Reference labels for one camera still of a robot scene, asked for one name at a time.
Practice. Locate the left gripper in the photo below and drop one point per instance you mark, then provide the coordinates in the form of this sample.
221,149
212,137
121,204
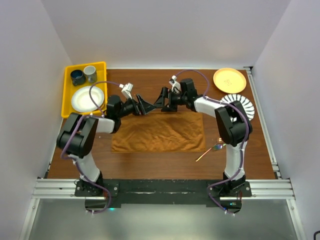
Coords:
142,107

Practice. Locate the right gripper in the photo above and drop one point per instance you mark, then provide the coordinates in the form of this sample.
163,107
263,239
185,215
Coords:
166,93

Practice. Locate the brown cloth napkin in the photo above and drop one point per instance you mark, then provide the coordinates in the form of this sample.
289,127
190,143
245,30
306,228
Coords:
160,132

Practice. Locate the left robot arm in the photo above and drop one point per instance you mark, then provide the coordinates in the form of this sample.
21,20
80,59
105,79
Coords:
77,137

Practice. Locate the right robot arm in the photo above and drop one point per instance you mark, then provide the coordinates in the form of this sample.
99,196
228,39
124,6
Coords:
234,126

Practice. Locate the yellow plastic tray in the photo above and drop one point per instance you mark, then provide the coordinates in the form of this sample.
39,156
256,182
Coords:
69,89

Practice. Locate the rose gold spoon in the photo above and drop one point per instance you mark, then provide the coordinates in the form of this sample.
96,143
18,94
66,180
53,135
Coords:
219,141

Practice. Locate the white bowl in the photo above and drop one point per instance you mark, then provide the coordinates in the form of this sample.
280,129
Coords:
81,101

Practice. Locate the grey mug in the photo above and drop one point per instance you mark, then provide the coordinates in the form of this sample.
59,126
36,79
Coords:
91,74

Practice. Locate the iridescent fork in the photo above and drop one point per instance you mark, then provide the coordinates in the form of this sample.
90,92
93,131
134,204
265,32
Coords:
218,147

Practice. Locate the yellow plate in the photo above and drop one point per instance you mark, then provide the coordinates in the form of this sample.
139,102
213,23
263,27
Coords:
229,80

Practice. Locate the dark blue mug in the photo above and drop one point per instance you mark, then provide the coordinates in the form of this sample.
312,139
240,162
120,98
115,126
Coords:
77,77

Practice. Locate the black striped white plate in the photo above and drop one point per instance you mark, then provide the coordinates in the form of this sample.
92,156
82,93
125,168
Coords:
246,103

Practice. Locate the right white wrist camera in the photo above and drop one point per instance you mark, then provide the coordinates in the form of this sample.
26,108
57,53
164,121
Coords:
175,85

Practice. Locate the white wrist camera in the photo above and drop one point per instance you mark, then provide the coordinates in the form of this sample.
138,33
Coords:
175,85
126,90

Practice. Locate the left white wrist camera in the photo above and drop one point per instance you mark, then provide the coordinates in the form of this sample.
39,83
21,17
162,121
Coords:
126,90

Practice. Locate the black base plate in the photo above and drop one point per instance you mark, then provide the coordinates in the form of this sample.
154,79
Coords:
162,192

